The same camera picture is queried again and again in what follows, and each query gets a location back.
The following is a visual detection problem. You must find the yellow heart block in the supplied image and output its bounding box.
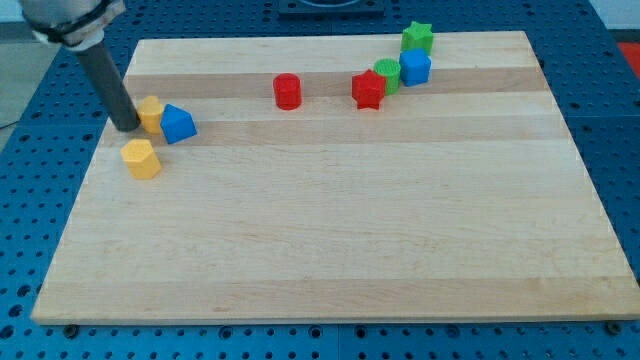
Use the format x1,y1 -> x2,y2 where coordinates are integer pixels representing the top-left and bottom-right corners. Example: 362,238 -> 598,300
137,95 -> 165,134

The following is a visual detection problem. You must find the green cylinder block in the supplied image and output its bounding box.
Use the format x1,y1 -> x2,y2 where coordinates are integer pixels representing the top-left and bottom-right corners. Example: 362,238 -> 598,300
374,58 -> 401,95

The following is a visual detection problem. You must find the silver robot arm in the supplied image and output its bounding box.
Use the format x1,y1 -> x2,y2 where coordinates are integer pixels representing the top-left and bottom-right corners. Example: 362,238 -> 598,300
18,0 -> 126,52

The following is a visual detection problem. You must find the yellow hexagon block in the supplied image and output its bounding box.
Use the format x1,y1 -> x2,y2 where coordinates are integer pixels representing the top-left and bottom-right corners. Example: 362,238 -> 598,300
120,139 -> 162,180

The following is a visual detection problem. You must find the blue cube block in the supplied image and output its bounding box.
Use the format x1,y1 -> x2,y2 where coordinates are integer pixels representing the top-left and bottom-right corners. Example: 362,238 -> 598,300
399,48 -> 431,87

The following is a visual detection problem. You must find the red cylinder block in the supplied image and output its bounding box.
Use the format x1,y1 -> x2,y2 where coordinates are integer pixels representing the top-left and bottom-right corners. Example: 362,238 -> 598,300
272,73 -> 302,110

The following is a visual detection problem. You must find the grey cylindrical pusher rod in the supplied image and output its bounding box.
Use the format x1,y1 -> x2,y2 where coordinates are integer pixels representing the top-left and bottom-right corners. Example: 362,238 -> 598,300
76,41 -> 141,132

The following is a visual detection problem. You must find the red star block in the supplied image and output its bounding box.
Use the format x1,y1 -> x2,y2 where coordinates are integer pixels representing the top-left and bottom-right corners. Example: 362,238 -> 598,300
351,69 -> 386,110

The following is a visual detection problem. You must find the green star block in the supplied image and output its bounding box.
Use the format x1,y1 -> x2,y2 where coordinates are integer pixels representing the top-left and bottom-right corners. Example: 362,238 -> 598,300
401,21 -> 434,55

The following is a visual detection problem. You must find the blue pentagon block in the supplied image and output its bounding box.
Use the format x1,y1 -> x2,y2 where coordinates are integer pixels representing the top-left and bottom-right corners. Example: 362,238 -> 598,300
160,104 -> 198,144

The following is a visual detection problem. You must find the light wooden board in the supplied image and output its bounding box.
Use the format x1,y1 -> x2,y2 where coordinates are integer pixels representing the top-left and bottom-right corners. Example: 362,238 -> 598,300
31,31 -> 639,325

